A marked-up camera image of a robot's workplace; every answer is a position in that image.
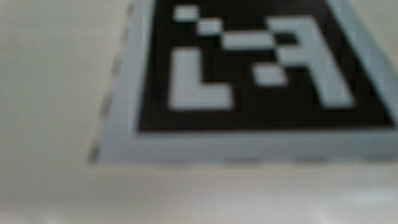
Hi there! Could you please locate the white cabinet top block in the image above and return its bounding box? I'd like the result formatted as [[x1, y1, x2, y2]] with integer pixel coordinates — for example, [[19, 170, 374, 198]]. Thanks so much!
[[0, 0, 398, 224]]

